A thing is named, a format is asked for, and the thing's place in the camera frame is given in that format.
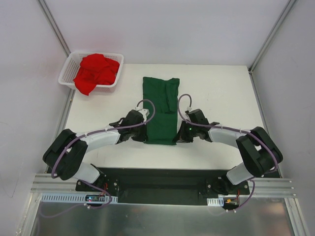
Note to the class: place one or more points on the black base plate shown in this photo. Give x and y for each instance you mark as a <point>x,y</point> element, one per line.
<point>167,186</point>

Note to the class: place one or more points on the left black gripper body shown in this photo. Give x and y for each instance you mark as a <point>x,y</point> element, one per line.
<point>141,132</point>

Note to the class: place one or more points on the aluminium rail frame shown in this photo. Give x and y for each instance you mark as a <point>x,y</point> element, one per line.
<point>261,187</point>

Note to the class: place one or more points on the right slotted cable duct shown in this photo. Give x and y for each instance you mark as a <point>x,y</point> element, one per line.
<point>215,202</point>

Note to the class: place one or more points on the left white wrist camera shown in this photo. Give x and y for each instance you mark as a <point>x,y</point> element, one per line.
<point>144,112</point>

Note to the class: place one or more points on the right aluminium corner post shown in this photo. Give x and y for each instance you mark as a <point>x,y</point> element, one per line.
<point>274,30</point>

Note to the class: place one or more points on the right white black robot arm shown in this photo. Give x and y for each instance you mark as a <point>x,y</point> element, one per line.
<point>259,153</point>

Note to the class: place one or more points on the left aluminium corner post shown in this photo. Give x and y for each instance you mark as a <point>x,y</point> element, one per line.
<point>54,26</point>

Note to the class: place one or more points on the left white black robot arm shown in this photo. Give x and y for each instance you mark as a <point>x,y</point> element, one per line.
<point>65,155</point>

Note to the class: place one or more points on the red t shirt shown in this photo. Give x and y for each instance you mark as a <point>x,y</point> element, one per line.
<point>95,69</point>

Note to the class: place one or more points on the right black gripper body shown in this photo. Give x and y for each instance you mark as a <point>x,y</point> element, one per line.
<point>181,135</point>

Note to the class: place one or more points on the slotted cable duct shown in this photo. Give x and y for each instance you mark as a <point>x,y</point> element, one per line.
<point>74,198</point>
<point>215,202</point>

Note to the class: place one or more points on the green t shirt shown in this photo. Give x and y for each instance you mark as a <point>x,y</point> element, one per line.
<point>162,129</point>

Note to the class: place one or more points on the white plastic basket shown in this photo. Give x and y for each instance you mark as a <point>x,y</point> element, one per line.
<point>72,65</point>

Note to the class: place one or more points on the left slotted cable duct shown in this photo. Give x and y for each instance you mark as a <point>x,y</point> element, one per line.
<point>74,198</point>

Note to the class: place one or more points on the aluminium corner post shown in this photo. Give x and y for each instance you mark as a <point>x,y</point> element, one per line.
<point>274,30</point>
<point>54,26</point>

